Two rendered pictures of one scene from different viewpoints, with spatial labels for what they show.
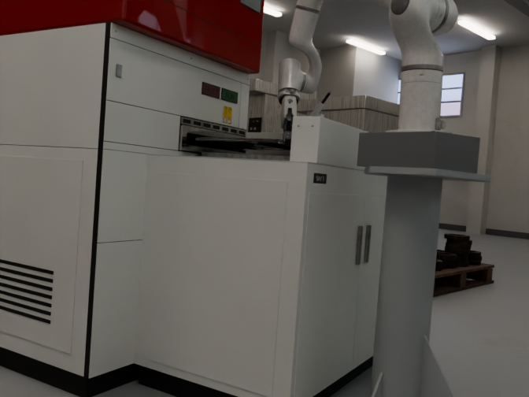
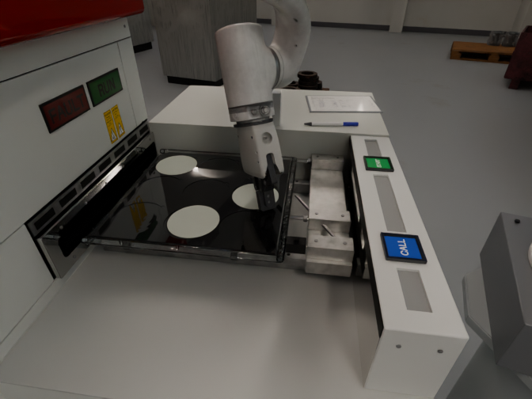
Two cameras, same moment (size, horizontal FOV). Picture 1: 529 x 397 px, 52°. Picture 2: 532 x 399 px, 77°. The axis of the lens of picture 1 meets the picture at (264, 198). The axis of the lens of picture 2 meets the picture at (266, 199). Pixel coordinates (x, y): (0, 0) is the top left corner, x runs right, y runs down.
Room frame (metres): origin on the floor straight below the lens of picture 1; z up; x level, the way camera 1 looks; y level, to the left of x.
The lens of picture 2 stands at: (1.53, 0.15, 1.30)
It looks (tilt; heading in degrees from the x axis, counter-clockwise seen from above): 35 degrees down; 337
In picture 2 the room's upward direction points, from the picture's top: straight up
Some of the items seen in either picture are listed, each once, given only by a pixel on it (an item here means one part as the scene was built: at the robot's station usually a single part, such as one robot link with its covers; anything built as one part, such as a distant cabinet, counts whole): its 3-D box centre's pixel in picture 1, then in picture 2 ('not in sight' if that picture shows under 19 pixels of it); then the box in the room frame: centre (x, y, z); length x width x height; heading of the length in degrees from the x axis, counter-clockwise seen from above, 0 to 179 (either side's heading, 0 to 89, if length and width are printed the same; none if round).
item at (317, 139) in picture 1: (340, 147); (380, 228); (1.90, -0.25, 0.89); 0.55 x 0.09 x 0.14; 149
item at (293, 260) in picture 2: (257, 158); (222, 253); (2.01, 0.04, 0.84); 0.50 x 0.02 x 0.03; 59
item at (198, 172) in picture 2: (261, 144); (206, 192); (2.14, 0.03, 0.90); 0.34 x 0.34 x 0.01; 59
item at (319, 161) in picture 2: not in sight; (327, 161); (2.16, -0.29, 0.89); 0.08 x 0.03 x 0.03; 59
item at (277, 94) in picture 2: (316, 118); (270, 98); (2.30, -0.19, 1.03); 0.06 x 0.04 x 0.13; 59
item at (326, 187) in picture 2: not in sight; (326, 209); (2.02, -0.21, 0.87); 0.36 x 0.08 x 0.03; 149
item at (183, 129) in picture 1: (215, 142); (113, 189); (2.24, 0.22, 0.89); 0.44 x 0.02 x 0.10; 149
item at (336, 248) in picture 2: not in sight; (329, 248); (1.89, -0.13, 0.89); 0.08 x 0.03 x 0.03; 59
